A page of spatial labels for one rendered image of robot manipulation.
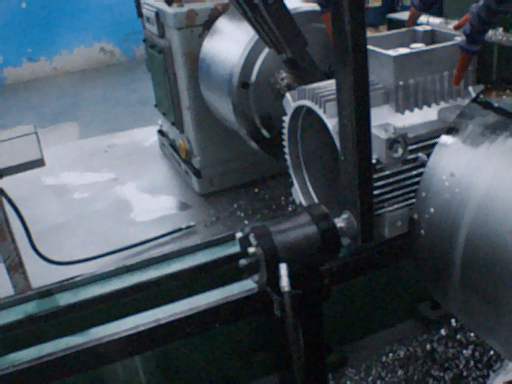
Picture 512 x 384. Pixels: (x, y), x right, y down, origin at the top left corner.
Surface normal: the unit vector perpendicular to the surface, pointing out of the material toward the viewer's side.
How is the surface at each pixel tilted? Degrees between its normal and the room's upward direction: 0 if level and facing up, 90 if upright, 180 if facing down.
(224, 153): 90
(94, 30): 90
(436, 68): 90
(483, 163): 51
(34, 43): 90
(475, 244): 77
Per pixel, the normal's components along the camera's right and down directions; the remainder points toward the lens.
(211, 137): 0.39, 0.37
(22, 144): 0.29, -0.11
